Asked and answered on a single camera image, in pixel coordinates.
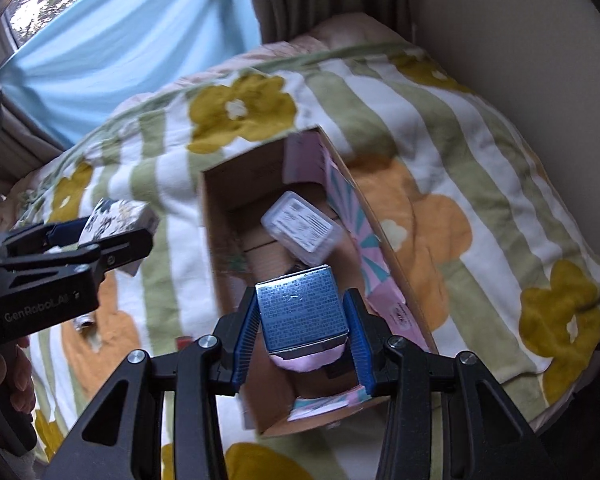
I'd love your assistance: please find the person's left hand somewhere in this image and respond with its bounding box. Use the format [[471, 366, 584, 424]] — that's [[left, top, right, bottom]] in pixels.
[[0, 335, 37, 417]]

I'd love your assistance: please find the pink fluffy puff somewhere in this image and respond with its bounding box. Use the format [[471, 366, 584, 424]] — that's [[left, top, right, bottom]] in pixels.
[[270, 339, 349, 374]]

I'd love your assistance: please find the striped floral blanket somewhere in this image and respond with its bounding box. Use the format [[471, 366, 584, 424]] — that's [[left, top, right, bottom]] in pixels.
[[0, 42, 600, 480]]

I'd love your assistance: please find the white panda toy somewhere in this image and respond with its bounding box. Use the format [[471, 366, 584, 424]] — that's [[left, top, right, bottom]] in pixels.
[[72, 312, 102, 337]]

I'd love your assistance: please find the white floral box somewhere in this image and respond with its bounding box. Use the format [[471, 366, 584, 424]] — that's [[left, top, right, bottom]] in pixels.
[[77, 199, 160, 277]]

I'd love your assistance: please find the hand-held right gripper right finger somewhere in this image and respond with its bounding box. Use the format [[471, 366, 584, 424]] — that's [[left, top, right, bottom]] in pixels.
[[342, 287, 556, 480]]

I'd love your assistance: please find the patterned cardboard box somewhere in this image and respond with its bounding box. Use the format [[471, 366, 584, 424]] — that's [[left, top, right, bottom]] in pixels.
[[197, 127, 441, 437]]

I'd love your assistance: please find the small blue box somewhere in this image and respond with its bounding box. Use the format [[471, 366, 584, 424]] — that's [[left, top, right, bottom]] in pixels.
[[255, 265, 352, 354]]

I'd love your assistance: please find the clear plastic case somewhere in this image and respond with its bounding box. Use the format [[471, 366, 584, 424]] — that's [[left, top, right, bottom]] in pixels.
[[260, 191, 344, 267]]

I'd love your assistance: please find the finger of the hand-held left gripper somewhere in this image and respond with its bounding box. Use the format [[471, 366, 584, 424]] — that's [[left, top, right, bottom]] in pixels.
[[77, 227, 155, 287], [2, 217, 88, 258]]

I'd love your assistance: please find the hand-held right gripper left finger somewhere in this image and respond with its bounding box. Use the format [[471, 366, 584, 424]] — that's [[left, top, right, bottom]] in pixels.
[[42, 287, 261, 480]]

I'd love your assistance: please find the light blue cloth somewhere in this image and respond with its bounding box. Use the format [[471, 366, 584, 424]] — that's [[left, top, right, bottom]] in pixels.
[[0, 0, 263, 148]]

